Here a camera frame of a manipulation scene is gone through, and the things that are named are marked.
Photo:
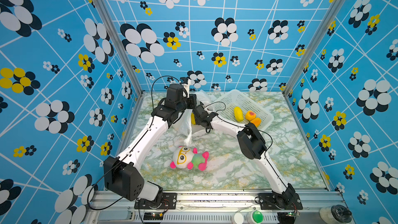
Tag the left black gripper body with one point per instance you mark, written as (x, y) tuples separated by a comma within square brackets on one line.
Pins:
[(182, 106)]

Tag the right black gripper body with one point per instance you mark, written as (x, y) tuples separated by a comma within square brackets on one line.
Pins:
[(198, 122)]

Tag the yellow banana fruit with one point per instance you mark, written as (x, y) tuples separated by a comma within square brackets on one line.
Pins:
[(193, 121), (238, 114)]

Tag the translucent white plastic bag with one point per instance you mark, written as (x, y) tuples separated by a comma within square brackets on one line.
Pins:
[(185, 126)]

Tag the peach fruit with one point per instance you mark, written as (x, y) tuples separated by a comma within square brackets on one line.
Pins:
[(250, 115)]

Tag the orange mango fruit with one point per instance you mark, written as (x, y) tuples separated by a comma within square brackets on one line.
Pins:
[(256, 121)]

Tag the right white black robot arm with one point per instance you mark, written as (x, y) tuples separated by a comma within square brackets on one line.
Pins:
[(252, 145)]

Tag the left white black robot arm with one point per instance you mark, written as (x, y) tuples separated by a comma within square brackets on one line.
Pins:
[(122, 173)]

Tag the white plastic mesh basket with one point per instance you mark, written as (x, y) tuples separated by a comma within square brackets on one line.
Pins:
[(226, 104)]

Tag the colourful plush toy with glasses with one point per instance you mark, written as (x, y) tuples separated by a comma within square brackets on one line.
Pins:
[(187, 158)]

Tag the white round button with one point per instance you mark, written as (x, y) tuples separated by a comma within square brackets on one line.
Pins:
[(237, 218)]

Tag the green round button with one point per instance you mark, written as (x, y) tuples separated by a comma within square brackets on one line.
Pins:
[(255, 217)]

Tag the clear tape roll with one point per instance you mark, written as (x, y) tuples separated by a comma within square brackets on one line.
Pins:
[(336, 214)]

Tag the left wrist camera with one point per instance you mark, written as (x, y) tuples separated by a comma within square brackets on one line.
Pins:
[(185, 82)]

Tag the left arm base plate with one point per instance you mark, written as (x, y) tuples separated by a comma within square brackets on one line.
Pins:
[(164, 201)]

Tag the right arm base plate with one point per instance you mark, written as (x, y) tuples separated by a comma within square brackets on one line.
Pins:
[(268, 201)]

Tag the left aluminium corner post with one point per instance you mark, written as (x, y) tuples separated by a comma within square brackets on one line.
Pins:
[(111, 29)]

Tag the aluminium corner post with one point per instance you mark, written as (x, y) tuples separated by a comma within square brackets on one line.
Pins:
[(314, 43), (111, 29)]

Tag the aluminium front rail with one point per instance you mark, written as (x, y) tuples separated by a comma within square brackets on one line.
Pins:
[(210, 207)]

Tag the right aluminium corner post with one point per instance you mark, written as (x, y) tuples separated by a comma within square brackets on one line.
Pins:
[(314, 43)]

